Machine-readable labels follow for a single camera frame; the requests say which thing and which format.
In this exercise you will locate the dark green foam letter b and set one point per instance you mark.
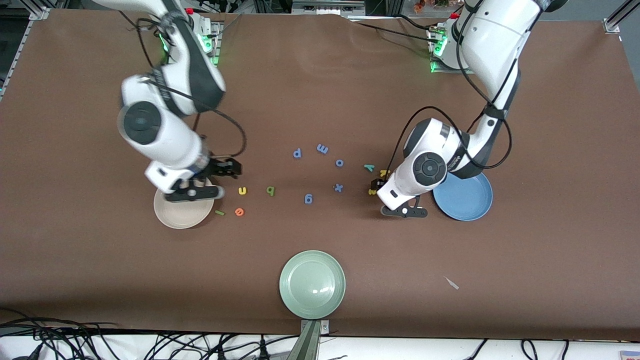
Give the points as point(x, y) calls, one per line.
point(271, 190)

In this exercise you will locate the blue foam letter g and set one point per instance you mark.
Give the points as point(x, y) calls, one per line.
point(308, 199)

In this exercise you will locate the brown table cover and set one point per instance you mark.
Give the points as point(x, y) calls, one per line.
point(320, 100)

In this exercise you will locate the beige round plate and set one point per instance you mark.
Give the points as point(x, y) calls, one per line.
point(180, 216)

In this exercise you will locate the aluminium table rail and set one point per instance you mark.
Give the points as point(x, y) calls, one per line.
point(612, 25)
point(38, 13)

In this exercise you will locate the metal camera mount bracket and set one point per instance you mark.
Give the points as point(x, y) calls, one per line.
point(310, 342)

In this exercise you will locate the blue foam letter m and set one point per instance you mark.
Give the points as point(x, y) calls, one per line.
point(322, 149)

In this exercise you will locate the grey metal frame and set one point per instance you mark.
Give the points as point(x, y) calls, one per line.
point(327, 6)

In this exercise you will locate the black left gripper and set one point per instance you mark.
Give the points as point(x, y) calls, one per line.
point(378, 183)

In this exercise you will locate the blue round plate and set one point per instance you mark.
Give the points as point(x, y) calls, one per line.
point(465, 200)

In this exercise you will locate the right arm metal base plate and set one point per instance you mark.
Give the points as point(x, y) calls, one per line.
point(216, 47)

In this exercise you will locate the blue foam letter x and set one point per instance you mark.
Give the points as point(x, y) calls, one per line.
point(338, 188)

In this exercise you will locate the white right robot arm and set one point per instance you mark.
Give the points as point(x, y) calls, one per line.
point(165, 140)

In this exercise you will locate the blue foam letter p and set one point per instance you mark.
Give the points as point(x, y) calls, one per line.
point(297, 152)

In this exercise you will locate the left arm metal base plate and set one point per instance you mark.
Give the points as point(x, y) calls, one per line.
point(440, 67)

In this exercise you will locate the pale green round plate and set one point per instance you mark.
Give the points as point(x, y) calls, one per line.
point(312, 284)

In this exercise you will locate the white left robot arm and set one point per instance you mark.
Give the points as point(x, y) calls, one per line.
point(435, 165)

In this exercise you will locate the white tape scrap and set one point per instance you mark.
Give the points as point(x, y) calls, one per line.
point(451, 283)

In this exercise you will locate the teal foam letter y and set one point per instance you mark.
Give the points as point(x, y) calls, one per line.
point(369, 168)

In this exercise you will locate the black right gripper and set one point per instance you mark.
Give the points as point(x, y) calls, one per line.
point(220, 168)

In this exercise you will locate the orange background object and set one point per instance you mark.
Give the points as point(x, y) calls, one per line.
point(425, 4)

